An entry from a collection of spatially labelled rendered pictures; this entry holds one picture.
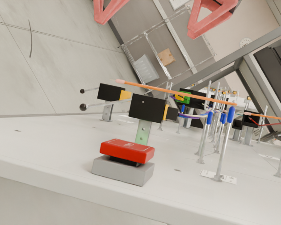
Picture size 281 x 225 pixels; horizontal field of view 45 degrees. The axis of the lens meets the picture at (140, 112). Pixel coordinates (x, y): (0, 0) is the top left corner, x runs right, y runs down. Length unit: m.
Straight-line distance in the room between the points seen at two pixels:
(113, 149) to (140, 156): 0.03
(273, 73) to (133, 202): 1.37
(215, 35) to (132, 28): 1.95
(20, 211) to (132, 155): 0.39
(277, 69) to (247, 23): 6.63
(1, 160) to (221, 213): 0.22
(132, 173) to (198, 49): 7.79
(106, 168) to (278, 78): 1.34
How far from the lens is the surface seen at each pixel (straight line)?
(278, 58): 1.65
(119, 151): 0.35
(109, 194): 0.33
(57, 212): 0.80
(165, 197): 0.33
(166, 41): 8.15
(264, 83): 1.55
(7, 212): 0.68
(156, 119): 0.56
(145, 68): 7.65
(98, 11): 0.61
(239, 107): 3.80
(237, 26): 8.21
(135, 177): 0.35
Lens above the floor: 1.20
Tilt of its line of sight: 11 degrees down
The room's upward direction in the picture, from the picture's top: 61 degrees clockwise
